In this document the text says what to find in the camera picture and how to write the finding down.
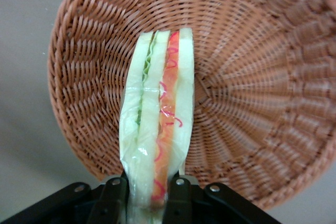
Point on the brown round wicker basket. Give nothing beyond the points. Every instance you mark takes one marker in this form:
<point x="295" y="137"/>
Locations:
<point x="249" y="77"/>

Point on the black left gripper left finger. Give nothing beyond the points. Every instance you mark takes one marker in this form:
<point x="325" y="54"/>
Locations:
<point x="113" y="200"/>

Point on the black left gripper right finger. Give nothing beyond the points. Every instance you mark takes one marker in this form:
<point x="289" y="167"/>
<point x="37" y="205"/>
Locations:
<point x="181" y="200"/>

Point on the triangle sandwich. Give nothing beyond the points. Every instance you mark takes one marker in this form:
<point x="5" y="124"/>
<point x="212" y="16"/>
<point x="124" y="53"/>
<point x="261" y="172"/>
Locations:
<point x="147" y="119"/>

